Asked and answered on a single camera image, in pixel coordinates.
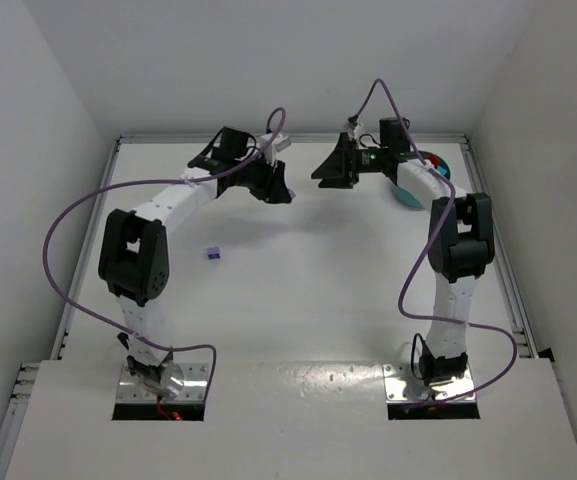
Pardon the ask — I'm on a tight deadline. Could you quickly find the metal base plate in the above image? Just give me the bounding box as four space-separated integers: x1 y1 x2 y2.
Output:
382 364 476 404
115 363 208 404

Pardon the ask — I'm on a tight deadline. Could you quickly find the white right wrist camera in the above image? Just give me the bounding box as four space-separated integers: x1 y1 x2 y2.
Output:
345 115 365 142

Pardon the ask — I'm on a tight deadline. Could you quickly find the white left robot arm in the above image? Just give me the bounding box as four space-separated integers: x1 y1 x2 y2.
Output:
98 128 293 399

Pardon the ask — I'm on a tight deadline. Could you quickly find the red lego brick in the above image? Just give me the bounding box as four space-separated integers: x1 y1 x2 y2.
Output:
428 154 442 169

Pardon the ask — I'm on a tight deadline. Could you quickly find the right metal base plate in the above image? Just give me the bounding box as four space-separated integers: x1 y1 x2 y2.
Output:
382 364 476 404

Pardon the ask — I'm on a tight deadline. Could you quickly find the teal round divided container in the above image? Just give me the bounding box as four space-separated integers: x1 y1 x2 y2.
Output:
391 150 451 210

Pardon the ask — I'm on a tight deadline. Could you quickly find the black cable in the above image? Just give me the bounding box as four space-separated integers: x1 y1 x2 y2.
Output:
410 332 432 381

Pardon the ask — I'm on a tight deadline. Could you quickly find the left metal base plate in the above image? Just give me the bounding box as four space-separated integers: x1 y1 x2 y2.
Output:
115 363 208 404

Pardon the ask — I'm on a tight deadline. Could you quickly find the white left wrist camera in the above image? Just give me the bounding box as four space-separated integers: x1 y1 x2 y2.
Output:
259 133 291 163

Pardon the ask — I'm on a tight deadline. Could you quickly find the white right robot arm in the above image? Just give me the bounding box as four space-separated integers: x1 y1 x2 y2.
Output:
311 116 495 386

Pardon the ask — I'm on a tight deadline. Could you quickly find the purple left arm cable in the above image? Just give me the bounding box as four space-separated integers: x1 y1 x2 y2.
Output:
42 106 287 396

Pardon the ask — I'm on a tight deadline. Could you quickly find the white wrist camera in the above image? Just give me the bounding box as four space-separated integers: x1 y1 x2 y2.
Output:
345 115 365 142
259 133 291 163

